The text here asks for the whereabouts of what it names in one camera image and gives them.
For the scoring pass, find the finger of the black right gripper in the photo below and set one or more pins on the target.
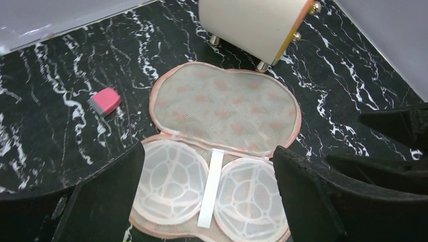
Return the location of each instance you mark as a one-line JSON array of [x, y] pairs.
[[400, 175], [406, 125]]

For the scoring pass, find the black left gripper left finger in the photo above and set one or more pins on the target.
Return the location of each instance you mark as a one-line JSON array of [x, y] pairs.
[[97, 208]]

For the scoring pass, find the cream cylindrical drum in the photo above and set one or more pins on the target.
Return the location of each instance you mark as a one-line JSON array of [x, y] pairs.
[[262, 28]]

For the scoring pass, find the small pink block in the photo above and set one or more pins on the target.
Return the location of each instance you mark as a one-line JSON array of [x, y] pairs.
[[105, 101]]

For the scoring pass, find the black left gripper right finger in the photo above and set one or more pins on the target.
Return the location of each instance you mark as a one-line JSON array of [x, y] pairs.
[[322, 204]]

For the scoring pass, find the floral mesh laundry bag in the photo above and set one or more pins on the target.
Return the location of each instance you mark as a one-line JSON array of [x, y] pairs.
[[208, 173]]

